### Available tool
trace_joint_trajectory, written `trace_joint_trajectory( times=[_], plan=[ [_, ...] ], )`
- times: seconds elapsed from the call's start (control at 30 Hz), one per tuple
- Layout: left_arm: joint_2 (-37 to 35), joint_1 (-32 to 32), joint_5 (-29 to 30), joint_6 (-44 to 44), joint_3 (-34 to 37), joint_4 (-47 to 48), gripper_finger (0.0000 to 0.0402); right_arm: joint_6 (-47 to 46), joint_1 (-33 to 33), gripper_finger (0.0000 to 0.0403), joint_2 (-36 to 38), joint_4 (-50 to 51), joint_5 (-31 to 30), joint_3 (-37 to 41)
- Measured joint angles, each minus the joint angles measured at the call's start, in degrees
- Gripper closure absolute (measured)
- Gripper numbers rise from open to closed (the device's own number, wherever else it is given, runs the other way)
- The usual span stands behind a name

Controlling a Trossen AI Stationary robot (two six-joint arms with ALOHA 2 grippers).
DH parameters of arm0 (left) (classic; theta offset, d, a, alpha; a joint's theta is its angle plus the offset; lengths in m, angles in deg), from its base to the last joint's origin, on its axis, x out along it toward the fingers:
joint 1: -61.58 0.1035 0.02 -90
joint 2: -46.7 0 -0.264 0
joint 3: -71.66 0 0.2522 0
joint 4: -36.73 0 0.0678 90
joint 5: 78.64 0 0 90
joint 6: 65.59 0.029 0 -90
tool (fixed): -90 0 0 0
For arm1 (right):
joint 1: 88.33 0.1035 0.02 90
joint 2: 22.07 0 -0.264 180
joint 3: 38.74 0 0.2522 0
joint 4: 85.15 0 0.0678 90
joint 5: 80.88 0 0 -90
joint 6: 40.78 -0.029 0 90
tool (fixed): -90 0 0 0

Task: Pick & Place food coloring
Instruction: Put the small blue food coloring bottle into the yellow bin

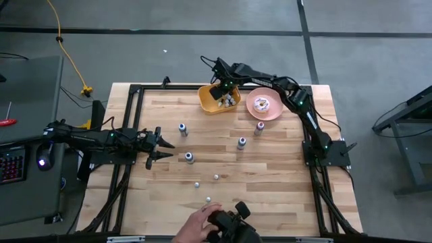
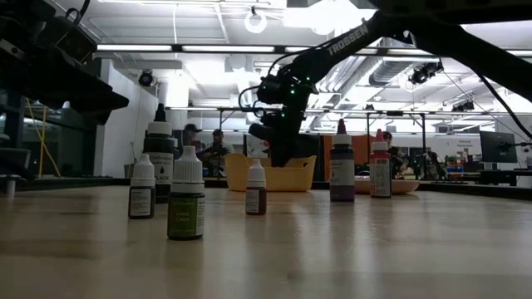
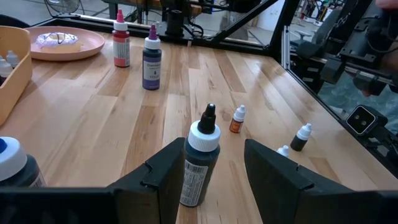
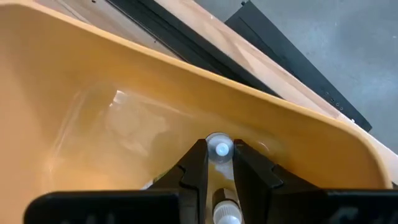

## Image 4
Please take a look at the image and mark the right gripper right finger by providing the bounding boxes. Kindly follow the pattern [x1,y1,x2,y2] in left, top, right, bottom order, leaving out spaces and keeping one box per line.
[232,138,328,224]

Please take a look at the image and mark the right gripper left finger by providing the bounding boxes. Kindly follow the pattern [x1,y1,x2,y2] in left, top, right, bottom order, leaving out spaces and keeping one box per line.
[148,138,210,224]

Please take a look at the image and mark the black frame brace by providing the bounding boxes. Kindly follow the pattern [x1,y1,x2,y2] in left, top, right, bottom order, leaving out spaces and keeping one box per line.
[223,0,373,133]

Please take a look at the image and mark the black aluminium table frame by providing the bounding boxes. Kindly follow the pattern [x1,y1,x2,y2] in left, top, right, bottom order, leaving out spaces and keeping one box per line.
[104,0,284,100]

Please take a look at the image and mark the yellow plastic bin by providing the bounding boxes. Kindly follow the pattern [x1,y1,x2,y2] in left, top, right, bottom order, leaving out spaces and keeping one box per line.
[0,0,393,224]

